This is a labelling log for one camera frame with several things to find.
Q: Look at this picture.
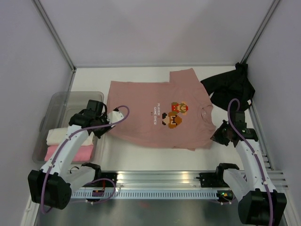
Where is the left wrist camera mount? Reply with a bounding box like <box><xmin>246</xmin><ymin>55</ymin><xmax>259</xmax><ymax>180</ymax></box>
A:
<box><xmin>107</xmin><ymin>110</ymin><xmax>125</xmax><ymax>128</ymax></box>

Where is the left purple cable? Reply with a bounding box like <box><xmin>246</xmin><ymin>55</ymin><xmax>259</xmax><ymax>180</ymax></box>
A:
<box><xmin>40</xmin><ymin>105</ymin><xmax>131</xmax><ymax>214</ymax></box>

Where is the white slotted cable duct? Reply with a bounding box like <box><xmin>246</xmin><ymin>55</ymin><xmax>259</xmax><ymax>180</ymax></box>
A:
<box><xmin>71</xmin><ymin>189</ymin><xmax>234</xmax><ymax>201</ymax></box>

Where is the purple cable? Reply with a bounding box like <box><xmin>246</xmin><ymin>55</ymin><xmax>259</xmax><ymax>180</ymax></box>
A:
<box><xmin>40</xmin><ymin>105</ymin><xmax>131</xmax><ymax>214</ymax></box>
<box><xmin>221</xmin><ymin>98</ymin><xmax>276</xmax><ymax>226</ymax></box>

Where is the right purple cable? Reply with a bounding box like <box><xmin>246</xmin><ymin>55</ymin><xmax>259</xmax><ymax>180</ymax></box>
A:
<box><xmin>221</xmin><ymin>98</ymin><xmax>276</xmax><ymax>226</ymax></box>

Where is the aluminium frame rail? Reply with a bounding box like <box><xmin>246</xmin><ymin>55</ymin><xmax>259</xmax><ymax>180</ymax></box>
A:
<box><xmin>79</xmin><ymin>169</ymin><xmax>289</xmax><ymax>189</ymax></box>

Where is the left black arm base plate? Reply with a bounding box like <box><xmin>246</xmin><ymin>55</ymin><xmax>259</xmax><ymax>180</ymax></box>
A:
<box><xmin>93</xmin><ymin>172</ymin><xmax>118</xmax><ymax>188</ymax></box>

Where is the rolled white t-shirt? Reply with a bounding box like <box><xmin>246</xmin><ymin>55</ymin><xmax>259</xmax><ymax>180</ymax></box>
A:
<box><xmin>47</xmin><ymin>128</ymin><xmax>94</xmax><ymax>146</ymax></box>

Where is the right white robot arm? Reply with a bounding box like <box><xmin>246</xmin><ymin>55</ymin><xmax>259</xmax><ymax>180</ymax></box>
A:
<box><xmin>211</xmin><ymin>111</ymin><xmax>287</xmax><ymax>226</ymax></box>

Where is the black t-shirt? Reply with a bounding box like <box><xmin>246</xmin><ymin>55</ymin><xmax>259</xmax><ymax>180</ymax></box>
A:
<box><xmin>200</xmin><ymin>63</ymin><xmax>255</xmax><ymax>111</ymax></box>

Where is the rolled bright pink t-shirt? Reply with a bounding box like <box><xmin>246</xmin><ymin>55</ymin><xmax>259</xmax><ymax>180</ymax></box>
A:
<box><xmin>44</xmin><ymin>145</ymin><xmax>94</xmax><ymax>162</ymax></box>

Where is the dusty pink t-shirt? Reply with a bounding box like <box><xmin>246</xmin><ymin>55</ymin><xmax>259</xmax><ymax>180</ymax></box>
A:
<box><xmin>107</xmin><ymin>69</ymin><xmax>215</xmax><ymax>150</ymax></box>

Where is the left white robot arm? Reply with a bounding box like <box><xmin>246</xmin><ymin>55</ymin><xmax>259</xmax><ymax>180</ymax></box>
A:
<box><xmin>28</xmin><ymin>100</ymin><xmax>109</xmax><ymax>210</ymax></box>

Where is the clear plastic bin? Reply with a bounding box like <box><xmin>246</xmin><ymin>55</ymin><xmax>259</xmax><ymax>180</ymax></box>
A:
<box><xmin>32</xmin><ymin>91</ymin><xmax>104</xmax><ymax>166</ymax></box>

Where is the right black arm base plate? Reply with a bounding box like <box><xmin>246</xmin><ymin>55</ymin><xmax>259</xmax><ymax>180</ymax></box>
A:
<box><xmin>198</xmin><ymin>172</ymin><xmax>228</xmax><ymax>188</ymax></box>

